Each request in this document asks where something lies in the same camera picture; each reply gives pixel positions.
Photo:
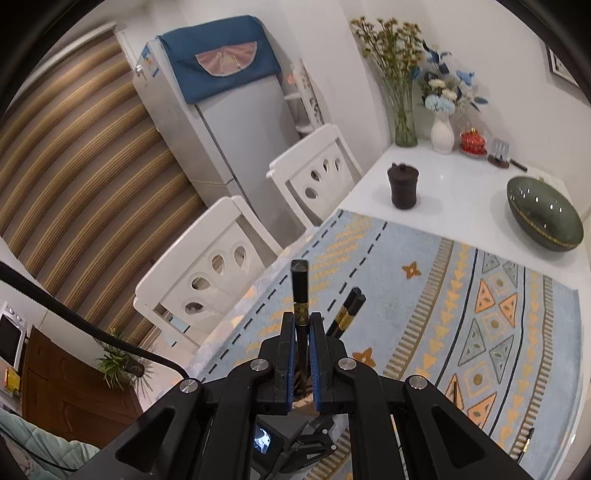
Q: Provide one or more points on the grey refrigerator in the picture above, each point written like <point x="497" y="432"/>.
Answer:
<point x="249" y="138"/>

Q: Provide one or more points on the black lighter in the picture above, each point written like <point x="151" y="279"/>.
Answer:
<point x="518" y="165"/>

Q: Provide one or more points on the dark brown lidded mug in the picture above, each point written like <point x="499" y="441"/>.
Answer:
<point x="401" y="189"/>

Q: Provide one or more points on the white microwave oven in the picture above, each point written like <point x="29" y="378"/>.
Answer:
<point x="9" y="337"/>

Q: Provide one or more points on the brown striped curtain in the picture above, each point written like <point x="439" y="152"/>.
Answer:
<point x="83" y="161"/>

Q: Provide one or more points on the white corner shelf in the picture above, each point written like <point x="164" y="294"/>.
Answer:
<point x="307" y="99"/>

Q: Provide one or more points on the person's left forearm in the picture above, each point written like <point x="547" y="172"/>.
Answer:
<point x="32" y="443"/>

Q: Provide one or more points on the dark green bowl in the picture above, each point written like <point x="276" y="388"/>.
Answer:
<point x="545" y="217"/>

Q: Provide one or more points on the blue artificial flowers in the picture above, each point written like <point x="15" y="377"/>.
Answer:
<point x="443" y="97"/>

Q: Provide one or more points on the brown wooden cabinet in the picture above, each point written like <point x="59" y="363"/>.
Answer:
<point x="69" y="406"/>

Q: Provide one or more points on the blue patterned table mat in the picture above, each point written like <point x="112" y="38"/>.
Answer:
<point x="415" y="323"/>

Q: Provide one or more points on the clear glass vase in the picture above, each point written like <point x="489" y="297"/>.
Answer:
<point x="405" y="129"/>

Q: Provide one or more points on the blue refrigerator cover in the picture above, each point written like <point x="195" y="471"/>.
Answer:
<point x="184" y="46"/>

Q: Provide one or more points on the metal phone stand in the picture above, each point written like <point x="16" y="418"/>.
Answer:
<point x="499" y="147"/>

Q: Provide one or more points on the dried yellow flowers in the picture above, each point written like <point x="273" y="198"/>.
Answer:
<point x="388" y="41"/>

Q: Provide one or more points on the green potted plant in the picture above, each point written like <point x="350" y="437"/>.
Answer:
<point x="115" y="364"/>

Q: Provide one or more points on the white dining chair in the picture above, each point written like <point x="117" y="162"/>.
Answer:
<point x="295" y="170"/>
<point x="175" y="286"/>

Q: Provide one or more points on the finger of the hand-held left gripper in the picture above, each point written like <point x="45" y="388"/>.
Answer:
<point x="307" y="445"/>

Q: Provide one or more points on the red lidded teacup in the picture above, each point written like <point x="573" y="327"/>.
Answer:
<point x="473" y="142"/>

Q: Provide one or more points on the yellow box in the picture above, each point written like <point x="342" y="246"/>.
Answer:
<point x="12" y="383"/>

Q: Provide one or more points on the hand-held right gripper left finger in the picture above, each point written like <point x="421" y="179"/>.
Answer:
<point x="290" y="369"/>

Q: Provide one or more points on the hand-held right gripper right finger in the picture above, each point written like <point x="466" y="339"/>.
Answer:
<point x="316" y="369"/>

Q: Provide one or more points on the white ceramic vase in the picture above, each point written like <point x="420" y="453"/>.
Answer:
<point x="442" y="136"/>

